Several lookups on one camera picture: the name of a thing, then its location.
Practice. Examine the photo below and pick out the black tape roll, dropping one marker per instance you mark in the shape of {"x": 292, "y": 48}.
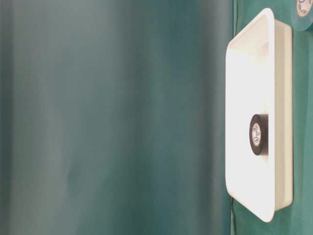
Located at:
{"x": 258, "y": 134}

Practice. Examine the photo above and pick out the white plastic tray case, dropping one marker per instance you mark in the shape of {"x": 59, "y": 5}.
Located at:
{"x": 258, "y": 80}

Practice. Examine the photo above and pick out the teal tape roll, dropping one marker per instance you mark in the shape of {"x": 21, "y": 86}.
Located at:
{"x": 302, "y": 15}

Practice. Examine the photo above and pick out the green table cloth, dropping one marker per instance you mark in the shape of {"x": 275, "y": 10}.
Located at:
{"x": 112, "y": 118}

